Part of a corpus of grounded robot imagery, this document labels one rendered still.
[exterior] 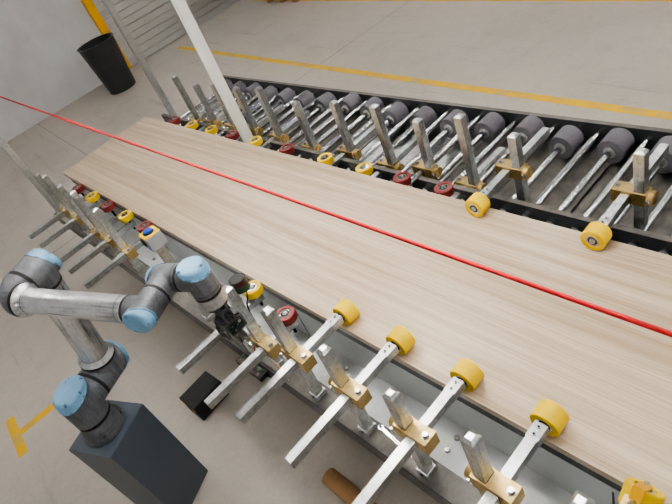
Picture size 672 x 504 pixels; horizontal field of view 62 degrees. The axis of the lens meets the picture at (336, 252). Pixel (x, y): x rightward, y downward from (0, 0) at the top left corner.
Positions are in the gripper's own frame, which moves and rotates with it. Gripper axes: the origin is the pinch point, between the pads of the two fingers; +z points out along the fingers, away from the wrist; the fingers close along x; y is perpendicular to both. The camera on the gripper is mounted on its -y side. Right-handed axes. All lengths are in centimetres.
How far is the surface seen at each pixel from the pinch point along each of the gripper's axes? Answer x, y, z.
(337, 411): 1.3, 47.1, 4.6
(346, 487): -1, 12, 93
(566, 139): 154, 30, 16
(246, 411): -15.6, 22.0, 4.4
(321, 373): 17.5, 3.9, 38.5
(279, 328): 8.3, 18.2, -7.8
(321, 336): 18.0, 21.7, 4.6
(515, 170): 115, 32, 4
